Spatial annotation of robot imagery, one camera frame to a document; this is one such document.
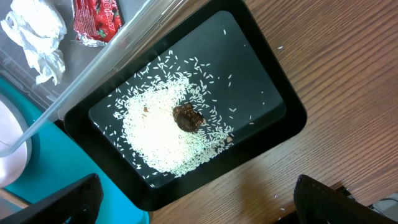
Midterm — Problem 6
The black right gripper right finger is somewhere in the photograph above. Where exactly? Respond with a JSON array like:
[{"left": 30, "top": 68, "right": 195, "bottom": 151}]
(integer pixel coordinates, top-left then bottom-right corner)
[{"left": 294, "top": 175, "right": 397, "bottom": 224}]

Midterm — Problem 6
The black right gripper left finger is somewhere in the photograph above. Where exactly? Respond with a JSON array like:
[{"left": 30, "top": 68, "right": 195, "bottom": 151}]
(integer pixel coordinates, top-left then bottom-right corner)
[{"left": 1, "top": 173, "right": 103, "bottom": 224}]

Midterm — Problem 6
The rice pile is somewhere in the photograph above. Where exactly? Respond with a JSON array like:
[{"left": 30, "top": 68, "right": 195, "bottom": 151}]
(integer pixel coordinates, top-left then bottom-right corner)
[{"left": 93, "top": 29, "right": 265, "bottom": 189}]

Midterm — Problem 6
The brown food scrap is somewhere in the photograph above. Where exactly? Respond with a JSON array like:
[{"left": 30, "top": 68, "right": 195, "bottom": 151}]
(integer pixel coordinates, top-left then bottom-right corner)
[{"left": 172, "top": 103, "right": 205, "bottom": 133}]

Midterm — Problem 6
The white tissue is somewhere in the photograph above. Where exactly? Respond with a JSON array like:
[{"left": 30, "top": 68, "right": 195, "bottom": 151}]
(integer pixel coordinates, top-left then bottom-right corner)
[{"left": 1, "top": 0, "right": 67, "bottom": 85}]

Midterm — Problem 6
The red snack wrapper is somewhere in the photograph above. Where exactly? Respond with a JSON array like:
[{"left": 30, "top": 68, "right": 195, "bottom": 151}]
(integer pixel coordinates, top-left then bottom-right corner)
[{"left": 72, "top": 0, "right": 123, "bottom": 47}]

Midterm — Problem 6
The clear plastic waste bin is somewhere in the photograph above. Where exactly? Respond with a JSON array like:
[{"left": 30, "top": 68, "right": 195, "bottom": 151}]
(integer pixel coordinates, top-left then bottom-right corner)
[{"left": 1, "top": 0, "right": 187, "bottom": 147}]

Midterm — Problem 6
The black waste tray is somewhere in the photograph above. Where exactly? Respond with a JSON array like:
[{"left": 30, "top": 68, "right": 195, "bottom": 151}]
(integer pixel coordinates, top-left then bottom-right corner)
[{"left": 64, "top": 0, "right": 307, "bottom": 211}]

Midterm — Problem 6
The teal serving tray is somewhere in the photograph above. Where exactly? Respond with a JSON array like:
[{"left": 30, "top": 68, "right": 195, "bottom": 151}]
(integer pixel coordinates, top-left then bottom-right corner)
[{"left": 0, "top": 76, "right": 150, "bottom": 224}]

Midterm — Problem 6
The large white plate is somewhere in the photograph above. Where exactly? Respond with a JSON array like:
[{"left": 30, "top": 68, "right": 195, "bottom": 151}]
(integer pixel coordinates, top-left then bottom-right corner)
[{"left": 1, "top": 95, "right": 32, "bottom": 188}]

